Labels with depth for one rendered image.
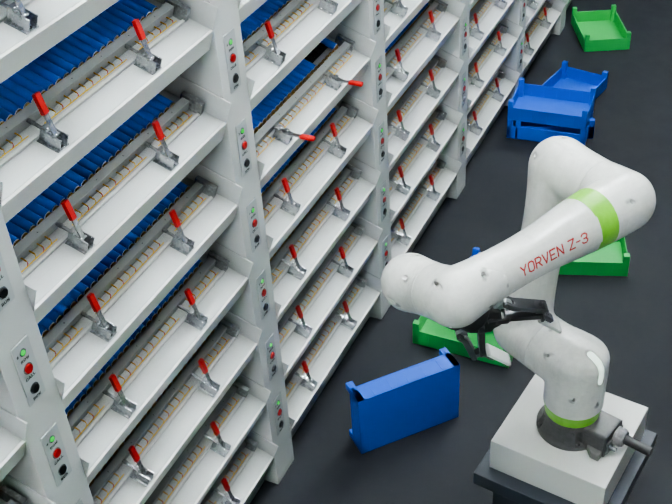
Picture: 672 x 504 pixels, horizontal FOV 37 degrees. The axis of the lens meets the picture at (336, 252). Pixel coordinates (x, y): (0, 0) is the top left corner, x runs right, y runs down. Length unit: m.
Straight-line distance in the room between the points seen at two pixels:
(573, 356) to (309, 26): 0.94
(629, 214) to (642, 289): 1.40
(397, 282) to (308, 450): 1.07
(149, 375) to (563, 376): 0.85
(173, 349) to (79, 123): 0.60
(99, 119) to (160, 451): 0.78
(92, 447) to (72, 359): 0.20
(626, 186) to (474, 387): 1.14
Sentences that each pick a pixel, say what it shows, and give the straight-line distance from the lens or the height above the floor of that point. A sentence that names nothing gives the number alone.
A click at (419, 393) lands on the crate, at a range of 2.73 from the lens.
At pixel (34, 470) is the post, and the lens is 1.79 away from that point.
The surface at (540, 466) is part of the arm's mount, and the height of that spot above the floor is 0.35.
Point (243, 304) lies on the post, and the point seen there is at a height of 0.62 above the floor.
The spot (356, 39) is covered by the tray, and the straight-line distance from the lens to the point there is 2.65.
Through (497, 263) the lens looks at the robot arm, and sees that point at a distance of 1.79.
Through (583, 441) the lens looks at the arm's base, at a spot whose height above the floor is 0.39.
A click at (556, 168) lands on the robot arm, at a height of 0.99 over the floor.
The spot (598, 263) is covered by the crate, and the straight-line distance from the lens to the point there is 3.35.
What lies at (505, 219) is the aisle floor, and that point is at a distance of 3.59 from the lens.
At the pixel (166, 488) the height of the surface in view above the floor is 0.34.
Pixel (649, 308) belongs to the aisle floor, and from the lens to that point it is 3.28.
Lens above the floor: 2.10
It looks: 38 degrees down
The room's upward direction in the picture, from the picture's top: 4 degrees counter-clockwise
